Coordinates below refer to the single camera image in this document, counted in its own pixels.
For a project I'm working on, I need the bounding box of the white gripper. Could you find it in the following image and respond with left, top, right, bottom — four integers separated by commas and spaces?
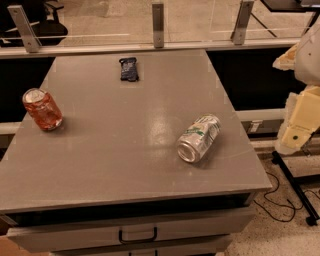
272, 24, 320, 155

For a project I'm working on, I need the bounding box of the red coke can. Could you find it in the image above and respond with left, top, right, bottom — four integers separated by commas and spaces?
22, 88, 63, 131

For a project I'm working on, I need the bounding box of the silver green soda can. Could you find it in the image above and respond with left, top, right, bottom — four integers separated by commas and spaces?
177, 114, 221, 163

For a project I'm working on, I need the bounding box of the dark blue rxbar wrapper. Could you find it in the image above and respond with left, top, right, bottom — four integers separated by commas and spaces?
119, 57, 139, 82

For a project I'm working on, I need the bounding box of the black stand leg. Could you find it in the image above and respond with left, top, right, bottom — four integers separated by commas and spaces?
272, 151, 320, 226

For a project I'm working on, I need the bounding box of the grey lower drawer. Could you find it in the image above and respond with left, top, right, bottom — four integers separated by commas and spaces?
50, 235, 232, 256

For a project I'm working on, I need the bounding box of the grey drawer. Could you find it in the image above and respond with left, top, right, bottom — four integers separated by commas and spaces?
50, 235, 232, 256
7, 206, 255, 253

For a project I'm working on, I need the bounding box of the grey top drawer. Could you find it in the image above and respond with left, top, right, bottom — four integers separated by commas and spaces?
7, 206, 255, 253

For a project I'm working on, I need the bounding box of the black office chair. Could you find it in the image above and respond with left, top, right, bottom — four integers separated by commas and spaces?
0, 0, 68, 47

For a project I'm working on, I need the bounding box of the right metal railing bracket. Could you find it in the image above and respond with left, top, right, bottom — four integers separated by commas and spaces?
231, 0, 254, 45

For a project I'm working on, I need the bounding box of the metal railing bracket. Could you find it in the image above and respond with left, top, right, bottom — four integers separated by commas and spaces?
152, 3, 164, 48
7, 5, 41, 53
231, 0, 254, 45

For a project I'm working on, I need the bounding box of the black floor cable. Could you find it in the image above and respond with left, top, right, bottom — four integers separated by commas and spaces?
253, 171, 320, 223

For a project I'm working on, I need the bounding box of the middle metal railing bracket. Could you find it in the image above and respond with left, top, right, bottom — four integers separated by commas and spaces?
152, 3, 164, 48

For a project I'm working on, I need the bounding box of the black drawer handle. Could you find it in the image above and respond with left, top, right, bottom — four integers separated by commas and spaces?
118, 227, 158, 245

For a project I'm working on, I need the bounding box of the left metal railing bracket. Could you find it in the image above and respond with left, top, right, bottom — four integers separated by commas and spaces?
7, 5, 41, 53

